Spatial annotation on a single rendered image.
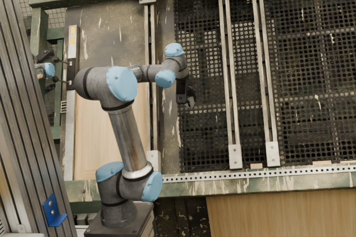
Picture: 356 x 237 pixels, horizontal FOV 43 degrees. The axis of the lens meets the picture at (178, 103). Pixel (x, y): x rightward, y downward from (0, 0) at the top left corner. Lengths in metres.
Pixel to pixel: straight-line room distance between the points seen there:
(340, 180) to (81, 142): 1.40
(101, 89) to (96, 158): 1.14
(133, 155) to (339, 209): 1.47
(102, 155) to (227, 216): 0.81
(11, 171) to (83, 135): 1.20
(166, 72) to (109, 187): 0.50
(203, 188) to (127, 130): 0.91
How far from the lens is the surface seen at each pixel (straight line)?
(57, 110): 2.84
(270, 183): 2.37
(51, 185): 1.68
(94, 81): 1.52
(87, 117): 2.67
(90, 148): 2.62
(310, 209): 2.73
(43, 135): 1.62
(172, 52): 1.88
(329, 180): 2.38
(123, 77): 1.49
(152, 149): 2.49
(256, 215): 2.74
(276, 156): 2.36
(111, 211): 1.81
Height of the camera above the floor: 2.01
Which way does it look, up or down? 18 degrees down
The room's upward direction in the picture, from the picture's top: 9 degrees counter-clockwise
